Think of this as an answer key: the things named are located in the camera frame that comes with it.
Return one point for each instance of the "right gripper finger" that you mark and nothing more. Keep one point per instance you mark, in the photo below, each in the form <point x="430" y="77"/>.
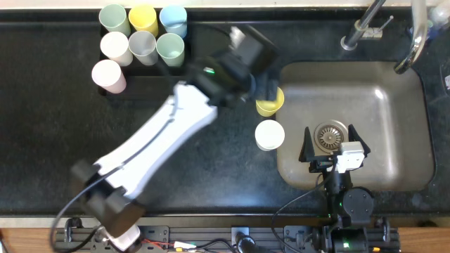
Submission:
<point x="307" y="151"/>
<point x="354" y="135"/>

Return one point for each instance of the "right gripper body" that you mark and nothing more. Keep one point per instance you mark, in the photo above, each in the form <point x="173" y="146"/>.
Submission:
<point x="323" y="164"/>

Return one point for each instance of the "white cup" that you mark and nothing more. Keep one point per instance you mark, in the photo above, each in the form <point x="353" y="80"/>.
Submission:
<point x="269" y="134"/>
<point x="114" y="45"/>

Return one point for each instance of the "yellow cup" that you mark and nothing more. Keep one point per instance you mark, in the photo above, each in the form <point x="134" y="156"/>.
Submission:
<point x="142" y="17"/>
<point x="269" y="108"/>

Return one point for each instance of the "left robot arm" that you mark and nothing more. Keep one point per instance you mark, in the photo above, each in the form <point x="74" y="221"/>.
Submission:
<point x="158" y="140"/>

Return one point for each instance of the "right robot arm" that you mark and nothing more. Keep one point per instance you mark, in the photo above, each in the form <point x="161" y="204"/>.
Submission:
<point x="356" y="204"/>

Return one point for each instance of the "steel sink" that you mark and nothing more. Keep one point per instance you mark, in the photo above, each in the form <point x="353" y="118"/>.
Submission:
<point x="386" y="123"/>

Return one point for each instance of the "black round container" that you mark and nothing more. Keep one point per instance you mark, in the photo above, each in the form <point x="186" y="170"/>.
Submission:
<point x="447" y="82"/>

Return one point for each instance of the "steel tap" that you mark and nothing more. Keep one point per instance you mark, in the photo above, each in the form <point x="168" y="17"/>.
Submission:
<point x="420" y="31"/>

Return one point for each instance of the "blue soap bottle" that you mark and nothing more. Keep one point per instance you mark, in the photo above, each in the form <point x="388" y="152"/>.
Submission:
<point x="439" y="15"/>

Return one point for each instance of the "green cup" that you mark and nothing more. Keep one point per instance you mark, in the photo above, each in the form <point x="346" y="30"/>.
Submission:
<point x="170" y="47"/>
<point x="114" y="17"/>

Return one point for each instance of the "black tray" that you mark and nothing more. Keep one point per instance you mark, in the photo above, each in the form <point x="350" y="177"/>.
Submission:
<point x="147" y="84"/>

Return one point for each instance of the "blue cup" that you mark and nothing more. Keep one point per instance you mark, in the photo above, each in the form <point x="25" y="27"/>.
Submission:
<point x="173" y="17"/>

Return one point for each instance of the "grey cup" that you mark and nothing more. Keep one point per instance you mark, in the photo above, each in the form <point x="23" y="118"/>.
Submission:
<point x="142" y="45"/>

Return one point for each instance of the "pink cup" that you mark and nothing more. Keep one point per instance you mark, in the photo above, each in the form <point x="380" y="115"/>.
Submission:
<point x="107" y="74"/>

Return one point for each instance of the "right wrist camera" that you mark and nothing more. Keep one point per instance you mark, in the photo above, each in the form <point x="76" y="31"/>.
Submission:
<point x="349" y="156"/>

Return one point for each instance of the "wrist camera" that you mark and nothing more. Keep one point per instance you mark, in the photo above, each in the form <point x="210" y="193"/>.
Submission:
<point x="237" y="37"/>
<point x="349" y="156"/>

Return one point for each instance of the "mounting rail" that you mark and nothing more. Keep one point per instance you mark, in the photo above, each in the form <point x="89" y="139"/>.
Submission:
<point x="204" y="234"/>

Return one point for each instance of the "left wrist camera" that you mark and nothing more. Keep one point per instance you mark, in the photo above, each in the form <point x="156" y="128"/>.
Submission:
<point x="237" y="37"/>

